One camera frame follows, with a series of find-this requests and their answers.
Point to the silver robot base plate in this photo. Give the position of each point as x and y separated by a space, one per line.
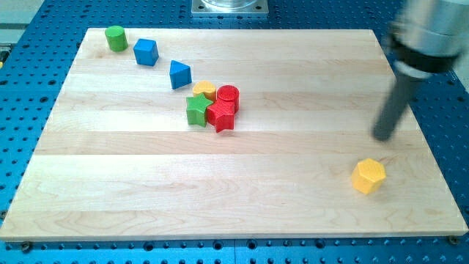
229 7

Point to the red star block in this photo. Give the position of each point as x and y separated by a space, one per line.
221 114

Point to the yellow hexagon block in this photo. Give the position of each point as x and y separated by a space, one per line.
368 175

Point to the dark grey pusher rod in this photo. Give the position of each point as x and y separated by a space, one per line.
401 93

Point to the light wooden board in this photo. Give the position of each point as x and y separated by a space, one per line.
117 159

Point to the yellow heart block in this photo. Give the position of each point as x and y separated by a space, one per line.
207 88

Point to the blue cube block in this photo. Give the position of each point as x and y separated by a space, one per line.
146 52

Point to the green cylinder block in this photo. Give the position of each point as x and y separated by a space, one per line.
116 38

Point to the blue triangle block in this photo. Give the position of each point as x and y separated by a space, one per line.
180 74

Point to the green star block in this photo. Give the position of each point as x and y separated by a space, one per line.
196 107

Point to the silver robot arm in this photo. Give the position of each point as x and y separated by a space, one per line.
428 36

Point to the red cylinder block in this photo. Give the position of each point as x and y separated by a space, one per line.
229 93

